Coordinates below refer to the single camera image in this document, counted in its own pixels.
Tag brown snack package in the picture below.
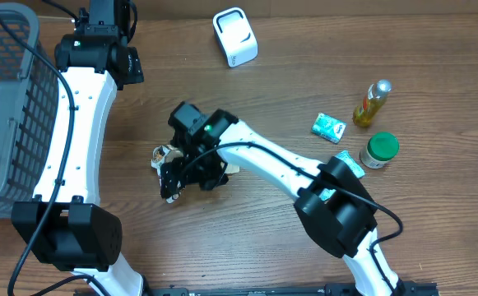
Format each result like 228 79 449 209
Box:
151 144 240 205

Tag teal white small packet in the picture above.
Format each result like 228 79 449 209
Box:
311 113 346 144

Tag teal white large packet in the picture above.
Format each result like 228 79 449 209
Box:
319 150 365 201

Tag green lid white jar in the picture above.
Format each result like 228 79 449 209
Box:
360 132 400 169

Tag yellow bottle with silver cap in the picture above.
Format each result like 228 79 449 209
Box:
352 79 392 127

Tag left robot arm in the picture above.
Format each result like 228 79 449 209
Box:
12 1 147 295

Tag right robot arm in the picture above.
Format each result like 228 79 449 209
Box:
151 102 405 295

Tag white barcode scanner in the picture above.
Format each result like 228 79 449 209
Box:
212 7 258 68

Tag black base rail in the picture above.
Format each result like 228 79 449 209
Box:
72 281 440 296

